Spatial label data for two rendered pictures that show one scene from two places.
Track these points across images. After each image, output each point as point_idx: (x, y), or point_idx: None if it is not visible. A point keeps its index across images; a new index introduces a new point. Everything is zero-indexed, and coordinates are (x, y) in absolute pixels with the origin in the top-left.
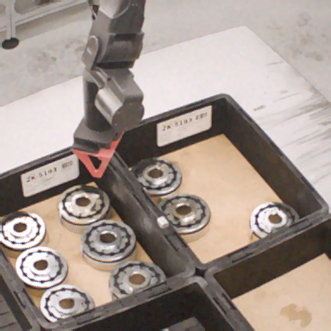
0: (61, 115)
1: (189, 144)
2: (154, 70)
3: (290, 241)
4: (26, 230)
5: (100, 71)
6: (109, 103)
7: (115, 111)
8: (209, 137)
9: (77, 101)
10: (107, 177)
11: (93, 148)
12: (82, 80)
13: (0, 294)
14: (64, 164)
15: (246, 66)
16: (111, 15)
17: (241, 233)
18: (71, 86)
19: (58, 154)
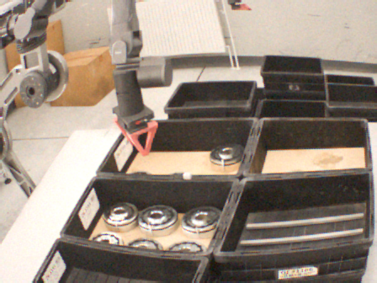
0: (43, 211)
1: (129, 165)
2: (59, 172)
3: (259, 141)
4: (109, 240)
5: (132, 60)
6: (154, 71)
7: (164, 70)
8: (134, 157)
9: (42, 202)
10: (119, 191)
11: (143, 125)
12: (34, 194)
13: (135, 280)
14: (91, 198)
15: (95, 143)
16: (125, 21)
17: (214, 173)
18: (34, 199)
19: (86, 192)
